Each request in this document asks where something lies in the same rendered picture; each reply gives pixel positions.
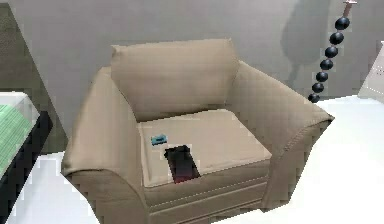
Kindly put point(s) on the white cabinet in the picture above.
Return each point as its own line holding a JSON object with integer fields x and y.
{"x": 375, "y": 78}

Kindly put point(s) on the bed with green cover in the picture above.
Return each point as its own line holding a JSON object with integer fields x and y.
{"x": 13, "y": 140}

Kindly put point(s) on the black beaded floor lamp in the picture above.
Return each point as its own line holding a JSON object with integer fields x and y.
{"x": 326, "y": 63}

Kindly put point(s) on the beige armchair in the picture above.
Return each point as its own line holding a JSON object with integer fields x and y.
{"x": 200, "y": 90}

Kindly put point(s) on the small teal box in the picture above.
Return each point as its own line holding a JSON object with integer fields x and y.
{"x": 158, "y": 139}

